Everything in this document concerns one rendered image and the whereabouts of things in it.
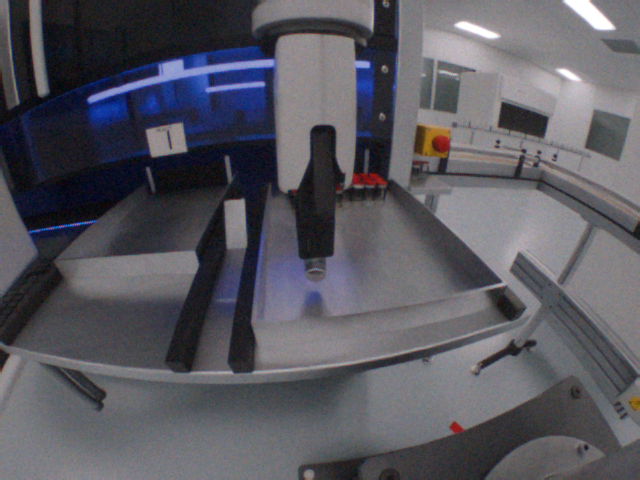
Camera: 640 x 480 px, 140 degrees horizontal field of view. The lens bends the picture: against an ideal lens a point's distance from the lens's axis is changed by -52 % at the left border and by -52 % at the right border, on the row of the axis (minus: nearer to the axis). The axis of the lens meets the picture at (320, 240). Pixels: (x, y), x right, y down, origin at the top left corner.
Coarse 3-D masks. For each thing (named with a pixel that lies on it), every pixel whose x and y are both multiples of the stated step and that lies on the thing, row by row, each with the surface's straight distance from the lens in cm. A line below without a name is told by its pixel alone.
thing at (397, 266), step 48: (288, 240) 35; (336, 240) 35; (384, 240) 36; (432, 240) 39; (288, 288) 27; (336, 288) 27; (384, 288) 28; (432, 288) 30; (480, 288) 27; (288, 336) 22; (336, 336) 22
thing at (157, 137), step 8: (160, 128) 56; (168, 128) 55; (176, 128) 54; (152, 136) 57; (160, 136) 56; (176, 136) 55; (184, 136) 54; (152, 144) 57; (160, 144) 56; (168, 144) 56; (176, 144) 55; (184, 144) 54; (152, 152) 58; (160, 152) 57; (168, 152) 56; (176, 152) 55
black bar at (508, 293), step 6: (390, 180) 57; (504, 294) 31; (510, 294) 31; (504, 300) 31; (510, 300) 30; (516, 300) 31; (498, 306) 32; (504, 306) 31; (510, 306) 30; (516, 306) 30; (522, 306) 31; (504, 312) 31; (510, 312) 31; (516, 312) 30; (522, 312) 31; (510, 318) 31; (516, 318) 31
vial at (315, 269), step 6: (318, 258) 23; (324, 258) 23; (306, 264) 24; (312, 264) 23; (318, 264) 23; (324, 264) 24; (306, 270) 24; (312, 270) 24; (318, 270) 24; (324, 270) 24; (306, 276) 25; (312, 276) 24; (318, 276) 24; (324, 276) 25
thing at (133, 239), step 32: (192, 192) 62; (224, 192) 47; (96, 224) 54; (128, 224) 56; (160, 224) 50; (192, 224) 45; (64, 256) 48; (96, 256) 40; (128, 256) 36; (160, 256) 33; (192, 256) 31
